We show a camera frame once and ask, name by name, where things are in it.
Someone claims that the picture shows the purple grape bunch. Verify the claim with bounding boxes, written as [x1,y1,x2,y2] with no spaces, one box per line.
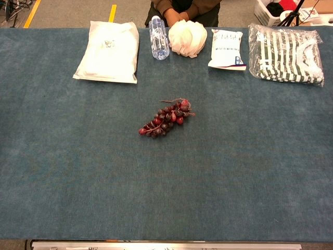
[138,97,196,139]

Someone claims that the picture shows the blue felt table cloth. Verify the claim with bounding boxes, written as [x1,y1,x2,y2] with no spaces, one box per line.
[0,26,333,243]

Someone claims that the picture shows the clear plastic water bottle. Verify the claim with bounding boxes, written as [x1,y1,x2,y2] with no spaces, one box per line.
[148,15,170,61]

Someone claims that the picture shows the crumpled white cloth bundle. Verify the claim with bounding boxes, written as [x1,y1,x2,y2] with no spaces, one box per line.
[168,19,208,59]

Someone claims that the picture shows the white flat plastic package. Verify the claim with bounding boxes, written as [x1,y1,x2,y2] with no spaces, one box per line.
[72,20,140,84]

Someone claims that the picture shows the white printed snack bag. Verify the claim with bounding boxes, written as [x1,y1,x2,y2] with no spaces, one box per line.
[208,28,247,71]

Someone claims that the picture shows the seated person in brown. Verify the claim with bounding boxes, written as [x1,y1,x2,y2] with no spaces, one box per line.
[145,0,223,28]

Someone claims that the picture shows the bagged green striped shirt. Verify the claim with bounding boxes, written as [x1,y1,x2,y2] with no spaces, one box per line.
[248,22,325,88]

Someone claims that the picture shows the white plastic laundry basket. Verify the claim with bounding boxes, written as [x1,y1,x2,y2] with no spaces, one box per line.
[254,0,290,28]

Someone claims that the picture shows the black tripod stand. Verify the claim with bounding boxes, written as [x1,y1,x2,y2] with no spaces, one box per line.
[278,0,305,27]

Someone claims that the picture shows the white printed plastic bag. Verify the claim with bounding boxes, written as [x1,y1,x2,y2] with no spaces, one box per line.
[298,7,321,22]

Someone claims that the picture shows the silver aluminium rail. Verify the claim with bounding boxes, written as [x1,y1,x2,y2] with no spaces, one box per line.
[30,241,302,250]

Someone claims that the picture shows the black floor cables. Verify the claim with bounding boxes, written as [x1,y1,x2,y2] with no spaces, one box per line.
[0,0,33,28]

